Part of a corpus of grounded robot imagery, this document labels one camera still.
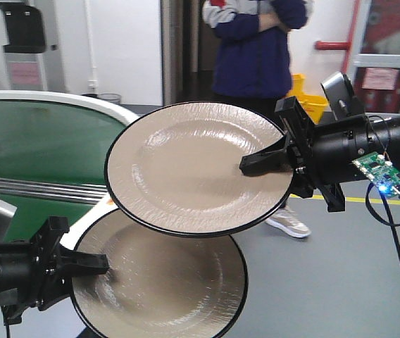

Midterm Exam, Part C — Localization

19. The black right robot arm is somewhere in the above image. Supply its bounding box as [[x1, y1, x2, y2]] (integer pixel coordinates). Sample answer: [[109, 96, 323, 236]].
[[239, 96, 400, 212]]

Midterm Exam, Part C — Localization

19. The black water dispenser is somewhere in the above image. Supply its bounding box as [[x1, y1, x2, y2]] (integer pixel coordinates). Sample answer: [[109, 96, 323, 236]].
[[0, 1, 46, 54]]

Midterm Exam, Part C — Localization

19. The yellow mop bucket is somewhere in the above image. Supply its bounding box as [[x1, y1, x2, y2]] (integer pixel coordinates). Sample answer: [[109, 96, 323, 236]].
[[287, 73, 328, 124]]

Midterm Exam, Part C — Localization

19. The steel conveyor rollers right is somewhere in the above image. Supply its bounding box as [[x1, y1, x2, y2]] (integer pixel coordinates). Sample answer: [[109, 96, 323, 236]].
[[0, 177, 108, 205]]

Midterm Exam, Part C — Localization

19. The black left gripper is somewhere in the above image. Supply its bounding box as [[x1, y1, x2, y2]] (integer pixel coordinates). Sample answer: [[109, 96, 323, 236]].
[[30, 216, 109, 311]]

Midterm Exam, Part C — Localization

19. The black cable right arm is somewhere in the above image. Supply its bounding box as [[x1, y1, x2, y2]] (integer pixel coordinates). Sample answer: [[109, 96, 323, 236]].
[[365, 115, 400, 338]]

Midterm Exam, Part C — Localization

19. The white outer conveyor rim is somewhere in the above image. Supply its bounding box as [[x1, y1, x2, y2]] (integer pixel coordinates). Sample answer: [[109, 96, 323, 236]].
[[0, 91, 137, 248]]

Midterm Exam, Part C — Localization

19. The green circuit board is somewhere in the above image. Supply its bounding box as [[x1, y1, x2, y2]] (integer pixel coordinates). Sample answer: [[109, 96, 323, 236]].
[[352, 152, 400, 198]]

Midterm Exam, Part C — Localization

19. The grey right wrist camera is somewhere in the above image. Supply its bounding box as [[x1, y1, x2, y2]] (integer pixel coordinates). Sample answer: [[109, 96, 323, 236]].
[[320, 71, 365, 120]]

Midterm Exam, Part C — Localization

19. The person in blue jacket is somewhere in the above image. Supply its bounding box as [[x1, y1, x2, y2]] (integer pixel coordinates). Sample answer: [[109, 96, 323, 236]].
[[202, 0, 313, 239]]

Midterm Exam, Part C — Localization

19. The wire mesh waste bin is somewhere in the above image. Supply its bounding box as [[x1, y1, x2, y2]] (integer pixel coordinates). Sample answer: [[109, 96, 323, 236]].
[[98, 93, 122, 105]]

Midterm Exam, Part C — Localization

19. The beige plate black rim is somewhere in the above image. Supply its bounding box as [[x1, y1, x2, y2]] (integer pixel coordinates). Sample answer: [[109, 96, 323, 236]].
[[105, 102, 293, 237], [70, 210, 249, 337]]

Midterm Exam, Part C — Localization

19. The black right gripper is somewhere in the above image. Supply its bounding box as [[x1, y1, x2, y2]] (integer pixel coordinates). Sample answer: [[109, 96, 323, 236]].
[[239, 96, 345, 212]]

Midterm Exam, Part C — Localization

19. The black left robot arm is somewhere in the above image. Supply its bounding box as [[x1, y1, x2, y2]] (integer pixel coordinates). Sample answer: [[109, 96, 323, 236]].
[[0, 216, 109, 325]]

